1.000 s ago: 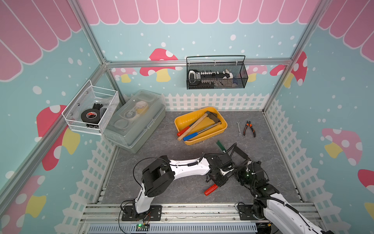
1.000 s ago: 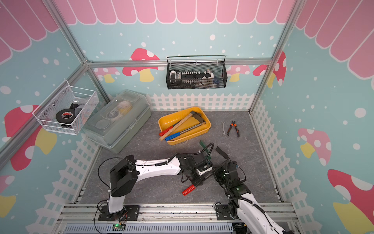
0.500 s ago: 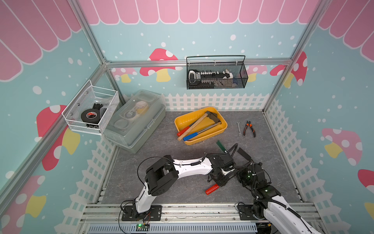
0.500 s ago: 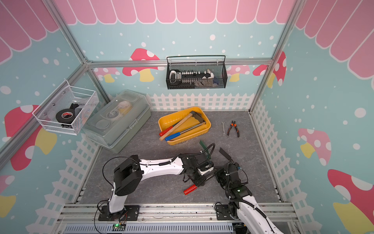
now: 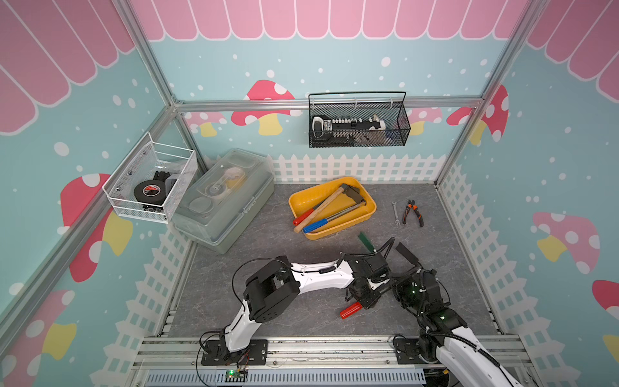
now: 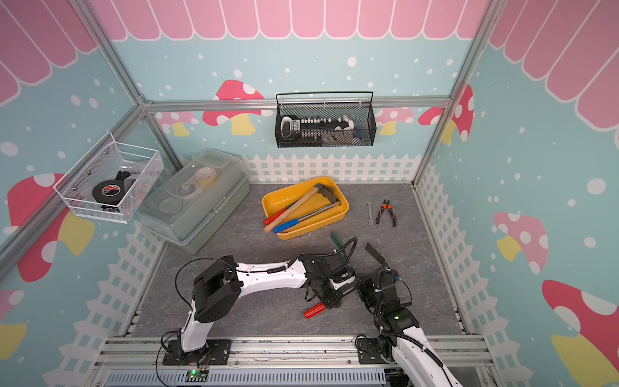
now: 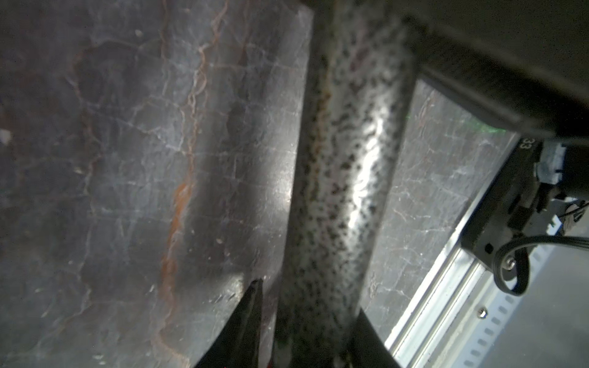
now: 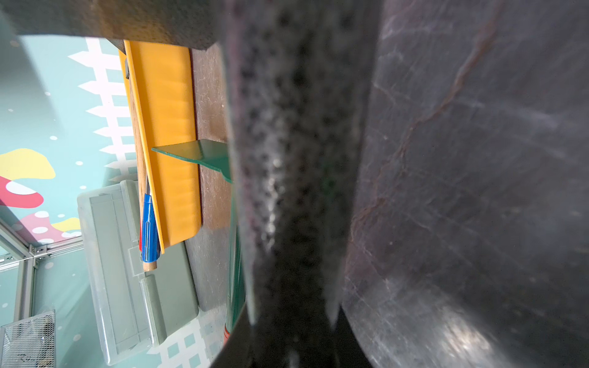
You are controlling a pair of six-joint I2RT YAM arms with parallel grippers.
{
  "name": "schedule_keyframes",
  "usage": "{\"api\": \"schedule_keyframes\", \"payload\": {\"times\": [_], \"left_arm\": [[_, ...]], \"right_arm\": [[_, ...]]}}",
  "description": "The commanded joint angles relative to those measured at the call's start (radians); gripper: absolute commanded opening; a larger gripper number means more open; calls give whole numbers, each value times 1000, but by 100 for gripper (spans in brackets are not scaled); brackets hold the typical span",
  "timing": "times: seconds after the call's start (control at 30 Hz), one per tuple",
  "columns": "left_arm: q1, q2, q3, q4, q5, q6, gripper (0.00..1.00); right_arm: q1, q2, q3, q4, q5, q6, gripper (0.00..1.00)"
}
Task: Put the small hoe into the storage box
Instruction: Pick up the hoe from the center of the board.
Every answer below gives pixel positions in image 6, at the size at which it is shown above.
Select yellow plastic tray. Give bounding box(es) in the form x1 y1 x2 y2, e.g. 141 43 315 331
262 177 350 240

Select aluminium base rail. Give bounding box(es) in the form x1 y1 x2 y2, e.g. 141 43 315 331
91 335 499 387

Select wooden handled small hoe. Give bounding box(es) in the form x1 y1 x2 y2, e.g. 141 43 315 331
264 184 330 233

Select small steel wrench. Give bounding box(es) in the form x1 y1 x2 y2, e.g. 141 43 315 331
366 202 375 226

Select black tape roll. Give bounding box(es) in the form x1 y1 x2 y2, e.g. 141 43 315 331
92 180 126 206

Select green handled small hoe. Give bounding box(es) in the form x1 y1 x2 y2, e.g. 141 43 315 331
330 232 349 262

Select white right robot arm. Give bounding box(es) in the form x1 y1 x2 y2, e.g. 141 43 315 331
357 268 461 386

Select black wire mesh basket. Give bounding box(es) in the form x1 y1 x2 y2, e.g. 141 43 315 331
274 91 377 148

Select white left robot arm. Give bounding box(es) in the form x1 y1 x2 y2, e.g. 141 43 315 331
177 249 357 356

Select translucent green storage box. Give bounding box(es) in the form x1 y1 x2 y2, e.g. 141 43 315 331
138 148 250 253

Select orange black pliers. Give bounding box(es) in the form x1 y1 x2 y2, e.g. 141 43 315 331
376 199 398 228

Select clear acrylic wall bin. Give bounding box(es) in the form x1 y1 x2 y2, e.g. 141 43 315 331
54 133 164 224

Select white socket set holder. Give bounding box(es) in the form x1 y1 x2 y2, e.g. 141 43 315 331
276 114 356 143

